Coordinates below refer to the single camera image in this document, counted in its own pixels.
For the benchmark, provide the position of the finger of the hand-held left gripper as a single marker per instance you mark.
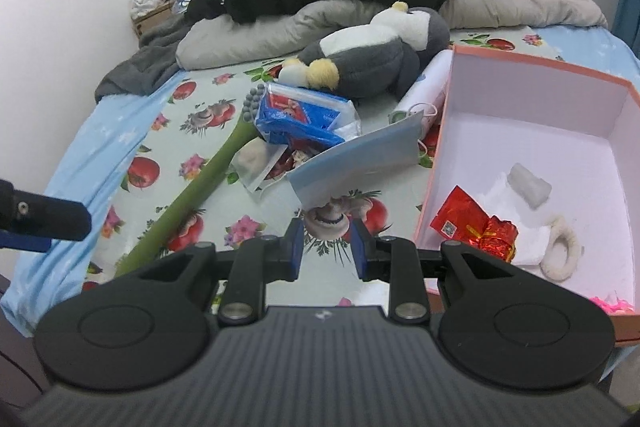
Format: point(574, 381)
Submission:
point(45, 212)
point(22, 242)

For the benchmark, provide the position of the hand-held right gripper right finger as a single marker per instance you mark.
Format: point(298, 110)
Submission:
point(358, 253)

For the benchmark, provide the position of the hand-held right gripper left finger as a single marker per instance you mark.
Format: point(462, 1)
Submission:
point(295, 253)

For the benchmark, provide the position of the blue face mask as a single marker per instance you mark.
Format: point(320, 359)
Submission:
point(350, 162)

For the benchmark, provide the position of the clear plastic packet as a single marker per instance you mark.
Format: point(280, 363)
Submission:
point(252, 159)

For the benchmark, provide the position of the red foil packet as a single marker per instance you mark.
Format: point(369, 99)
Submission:
point(457, 217)

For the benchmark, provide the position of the blue tissue pack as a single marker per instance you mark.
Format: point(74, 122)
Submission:
point(295, 117)

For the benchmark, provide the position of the red gold candy wrapper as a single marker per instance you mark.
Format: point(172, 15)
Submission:
point(500, 239)

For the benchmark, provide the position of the white face mask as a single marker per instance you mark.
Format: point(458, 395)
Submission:
point(527, 239)

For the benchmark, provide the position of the translucent white silicone cup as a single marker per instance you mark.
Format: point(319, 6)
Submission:
point(530, 184)

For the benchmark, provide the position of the pink cardboard box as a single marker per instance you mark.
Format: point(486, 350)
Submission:
point(525, 122)

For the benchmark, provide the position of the pink fluffy item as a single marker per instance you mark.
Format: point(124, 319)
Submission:
point(615, 304)

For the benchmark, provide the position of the tomato print tablecloth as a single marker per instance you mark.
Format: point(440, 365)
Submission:
point(225, 227)

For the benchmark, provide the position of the dark grey fleece blanket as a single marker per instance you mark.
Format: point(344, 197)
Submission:
point(140, 62)

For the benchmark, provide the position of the white plastic roll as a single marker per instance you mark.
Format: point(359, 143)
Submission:
point(425, 87)

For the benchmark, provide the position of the grey penguin plush toy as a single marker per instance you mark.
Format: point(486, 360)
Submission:
point(370, 57)

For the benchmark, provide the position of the brown cardboard box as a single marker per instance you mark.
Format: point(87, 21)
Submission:
point(150, 21)

